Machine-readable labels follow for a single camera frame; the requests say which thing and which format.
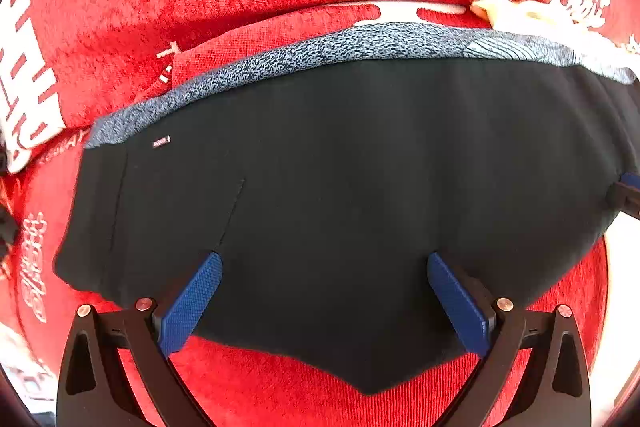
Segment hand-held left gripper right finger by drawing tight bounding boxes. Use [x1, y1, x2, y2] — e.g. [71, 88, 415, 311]
[426, 252, 593, 427]

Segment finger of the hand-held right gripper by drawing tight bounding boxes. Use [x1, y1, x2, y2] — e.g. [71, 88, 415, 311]
[603, 172, 640, 223]

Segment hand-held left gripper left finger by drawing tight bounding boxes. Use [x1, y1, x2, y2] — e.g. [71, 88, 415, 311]
[56, 251, 224, 427]

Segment black pants with blue waistband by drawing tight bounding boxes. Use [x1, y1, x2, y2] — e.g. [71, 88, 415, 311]
[52, 21, 640, 396]

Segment black cloth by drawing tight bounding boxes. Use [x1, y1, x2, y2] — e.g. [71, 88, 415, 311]
[0, 149, 20, 258]

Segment cream cloth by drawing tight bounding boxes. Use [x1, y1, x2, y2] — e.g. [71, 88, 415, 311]
[470, 0, 640, 85]

